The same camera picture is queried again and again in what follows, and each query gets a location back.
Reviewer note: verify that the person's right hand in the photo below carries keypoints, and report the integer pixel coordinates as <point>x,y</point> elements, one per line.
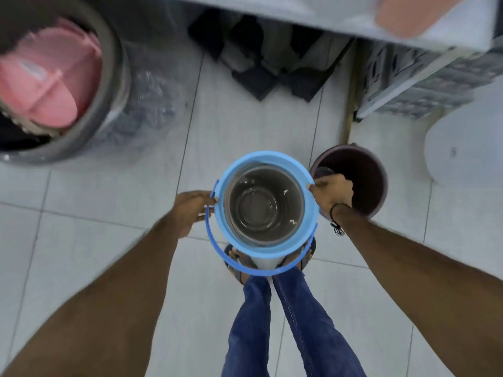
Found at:
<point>334,192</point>

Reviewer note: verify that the person's left hand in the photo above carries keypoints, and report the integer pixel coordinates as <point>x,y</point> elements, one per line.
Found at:
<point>188,211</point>

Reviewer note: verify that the person's right fingers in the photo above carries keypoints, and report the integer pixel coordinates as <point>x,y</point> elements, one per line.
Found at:
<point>319,186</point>

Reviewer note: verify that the person's left thumb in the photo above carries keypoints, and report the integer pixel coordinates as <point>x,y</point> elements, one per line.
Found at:
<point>207,196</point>

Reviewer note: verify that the blue rimmed white bucket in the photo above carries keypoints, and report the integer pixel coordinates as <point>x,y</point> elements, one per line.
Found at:
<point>267,247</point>

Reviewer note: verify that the person's right forearm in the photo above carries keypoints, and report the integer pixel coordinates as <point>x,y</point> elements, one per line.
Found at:
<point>424,282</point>

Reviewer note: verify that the person's left forearm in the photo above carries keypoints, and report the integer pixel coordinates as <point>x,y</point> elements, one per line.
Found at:
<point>106,302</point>

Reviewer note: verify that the black wrist band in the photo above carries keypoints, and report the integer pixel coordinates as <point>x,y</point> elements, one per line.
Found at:
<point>334,221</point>

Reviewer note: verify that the maroon plastic bucket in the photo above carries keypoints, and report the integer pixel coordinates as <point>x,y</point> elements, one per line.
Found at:
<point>367,180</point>

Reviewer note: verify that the person's right sandal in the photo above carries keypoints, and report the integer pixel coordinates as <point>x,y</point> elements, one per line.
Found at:
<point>306,257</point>

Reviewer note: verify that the person's sandal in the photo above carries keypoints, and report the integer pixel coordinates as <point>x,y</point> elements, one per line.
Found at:
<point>237,270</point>
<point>306,257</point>

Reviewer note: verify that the person's left sandal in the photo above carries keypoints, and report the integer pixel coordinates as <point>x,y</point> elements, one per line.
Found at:
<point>237,270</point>

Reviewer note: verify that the wooden stick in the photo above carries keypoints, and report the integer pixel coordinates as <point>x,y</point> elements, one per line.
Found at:
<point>349,109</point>

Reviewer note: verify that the clear plastic bag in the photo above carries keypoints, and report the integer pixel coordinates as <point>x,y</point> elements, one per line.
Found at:
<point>153,102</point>

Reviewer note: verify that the black folded stand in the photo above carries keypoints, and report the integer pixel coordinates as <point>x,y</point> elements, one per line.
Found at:
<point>259,80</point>

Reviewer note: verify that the grey plastic crate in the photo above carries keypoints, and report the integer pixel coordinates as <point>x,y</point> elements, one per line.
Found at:
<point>416,86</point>

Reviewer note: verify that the blue jeans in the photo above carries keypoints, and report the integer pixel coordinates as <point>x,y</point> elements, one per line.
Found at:
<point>314,333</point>

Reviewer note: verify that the white round container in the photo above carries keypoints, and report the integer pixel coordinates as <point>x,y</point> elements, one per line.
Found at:
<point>467,149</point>

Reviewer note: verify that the large grey drum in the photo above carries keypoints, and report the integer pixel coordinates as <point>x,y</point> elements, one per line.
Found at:
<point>112,74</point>

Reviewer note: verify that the pink plastic item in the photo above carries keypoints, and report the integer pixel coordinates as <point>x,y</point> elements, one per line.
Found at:
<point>412,13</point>

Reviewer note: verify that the pink plastic lid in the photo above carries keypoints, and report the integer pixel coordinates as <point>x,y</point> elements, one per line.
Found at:
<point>43,82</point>

